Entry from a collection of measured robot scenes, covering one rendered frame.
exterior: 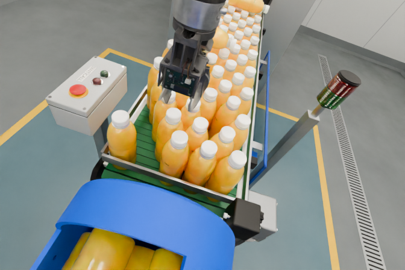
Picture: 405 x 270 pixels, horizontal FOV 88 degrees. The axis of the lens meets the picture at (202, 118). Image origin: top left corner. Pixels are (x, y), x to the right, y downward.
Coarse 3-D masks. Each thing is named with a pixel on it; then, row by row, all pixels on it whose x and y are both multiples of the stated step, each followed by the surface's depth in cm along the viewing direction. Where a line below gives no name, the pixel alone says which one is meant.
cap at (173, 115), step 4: (172, 108) 54; (176, 108) 55; (168, 112) 53; (172, 112) 54; (176, 112) 54; (180, 112) 54; (168, 116) 52; (172, 116) 53; (176, 116) 53; (180, 116) 53; (168, 120) 53; (172, 120) 53; (176, 120) 53
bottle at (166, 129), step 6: (162, 120) 56; (180, 120) 55; (162, 126) 55; (168, 126) 54; (174, 126) 55; (180, 126) 56; (162, 132) 55; (168, 132) 55; (156, 138) 61; (162, 138) 57; (168, 138) 56; (156, 144) 62; (162, 144) 59; (156, 150) 63; (156, 156) 65
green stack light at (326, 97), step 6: (324, 90) 61; (330, 90) 59; (318, 96) 63; (324, 96) 61; (330, 96) 59; (336, 96) 58; (324, 102) 61; (330, 102) 60; (336, 102) 60; (330, 108) 61
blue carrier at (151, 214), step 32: (96, 192) 28; (128, 192) 27; (160, 192) 27; (64, 224) 29; (96, 224) 25; (128, 224) 24; (160, 224) 25; (192, 224) 27; (224, 224) 30; (64, 256) 36; (192, 256) 25; (224, 256) 29
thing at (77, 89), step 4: (76, 84) 52; (80, 84) 52; (72, 88) 51; (76, 88) 51; (80, 88) 51; (84, 88) 52; (72, 92) 50; (76, 92) 50; (80, 92) 50; (84, 92) 51
